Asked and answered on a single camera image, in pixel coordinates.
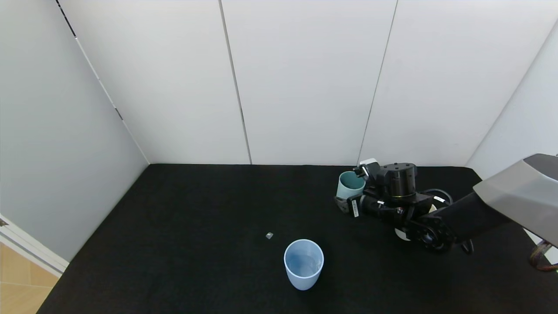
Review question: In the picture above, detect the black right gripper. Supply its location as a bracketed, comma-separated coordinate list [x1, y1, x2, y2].
[334, 193, 384, 218]

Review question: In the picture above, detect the teal plastic cup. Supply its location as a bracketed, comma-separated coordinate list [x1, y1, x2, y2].
[336, 171, 367, 200]

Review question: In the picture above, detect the beige plastic cup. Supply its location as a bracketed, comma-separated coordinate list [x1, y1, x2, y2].
[394, 203, 438, 242]

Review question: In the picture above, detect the light blue plastic cup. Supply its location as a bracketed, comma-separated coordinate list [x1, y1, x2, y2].
[284, 239, 324, 291]

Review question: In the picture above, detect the black table cloth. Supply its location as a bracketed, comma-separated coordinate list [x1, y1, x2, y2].
[37, 164, 558, 314]

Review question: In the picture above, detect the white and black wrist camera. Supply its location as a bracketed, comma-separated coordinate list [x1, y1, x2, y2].
[354, 158, 379, 179]

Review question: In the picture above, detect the multicolour braided wire bundle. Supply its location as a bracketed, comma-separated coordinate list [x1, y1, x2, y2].
[529, 239, 558, 272]

